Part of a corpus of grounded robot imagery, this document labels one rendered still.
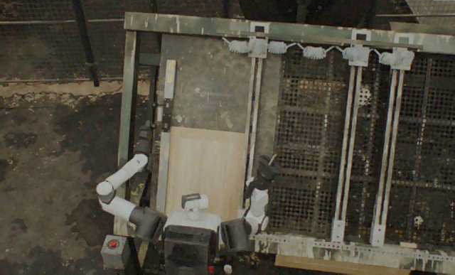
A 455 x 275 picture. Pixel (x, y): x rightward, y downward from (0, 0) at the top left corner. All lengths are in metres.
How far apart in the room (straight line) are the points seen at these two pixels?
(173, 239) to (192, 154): 0.73
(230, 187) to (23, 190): 2.25
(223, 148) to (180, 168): 0.29
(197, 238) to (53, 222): 2.17
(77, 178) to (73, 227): 0.52
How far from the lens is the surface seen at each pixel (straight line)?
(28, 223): 4.25
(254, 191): 2.35
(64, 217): 4.19
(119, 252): 2.78
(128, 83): 2.81
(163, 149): 2.79
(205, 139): 2.76
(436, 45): 2.78
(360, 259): 2.90
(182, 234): 2.23
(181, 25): 2.71
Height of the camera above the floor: 3.27
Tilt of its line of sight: 45 degrees down
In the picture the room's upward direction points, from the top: straight up
